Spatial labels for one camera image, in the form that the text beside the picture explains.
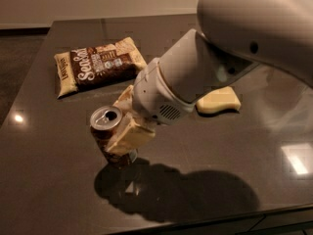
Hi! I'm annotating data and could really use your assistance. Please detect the orange soda can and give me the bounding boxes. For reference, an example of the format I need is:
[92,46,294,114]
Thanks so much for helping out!
[90,106,137,169]

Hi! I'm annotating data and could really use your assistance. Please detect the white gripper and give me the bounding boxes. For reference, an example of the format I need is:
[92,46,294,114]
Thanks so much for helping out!
[106,58,195,156]

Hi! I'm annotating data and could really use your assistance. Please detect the brown sea salt snack bag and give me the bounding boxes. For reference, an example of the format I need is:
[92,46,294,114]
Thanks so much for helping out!
[54,37,147,98]

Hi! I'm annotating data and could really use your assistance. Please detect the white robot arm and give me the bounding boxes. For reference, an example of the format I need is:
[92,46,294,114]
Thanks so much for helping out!
[106,0,313,156]

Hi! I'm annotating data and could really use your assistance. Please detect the yellow wavy sponge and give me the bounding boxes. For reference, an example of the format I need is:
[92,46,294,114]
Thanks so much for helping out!
[196,86,242,115]

